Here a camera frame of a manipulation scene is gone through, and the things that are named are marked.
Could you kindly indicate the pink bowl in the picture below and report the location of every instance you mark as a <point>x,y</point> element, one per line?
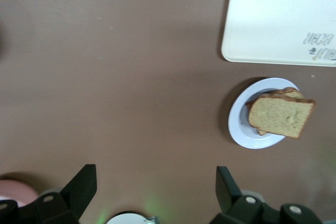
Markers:
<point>15,190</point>

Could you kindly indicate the lavender round plate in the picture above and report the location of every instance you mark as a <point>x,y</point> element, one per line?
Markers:
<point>240,129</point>

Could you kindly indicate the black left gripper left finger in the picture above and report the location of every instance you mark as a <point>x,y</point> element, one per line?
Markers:
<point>65,203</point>

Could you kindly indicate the brown bread slice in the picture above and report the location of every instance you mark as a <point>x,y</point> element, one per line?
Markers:
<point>278,116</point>
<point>291,93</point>

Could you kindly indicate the cream bear print tray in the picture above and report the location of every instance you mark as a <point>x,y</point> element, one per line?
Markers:
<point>275,24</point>

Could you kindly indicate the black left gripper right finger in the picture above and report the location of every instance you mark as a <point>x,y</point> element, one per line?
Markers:
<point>236,208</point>

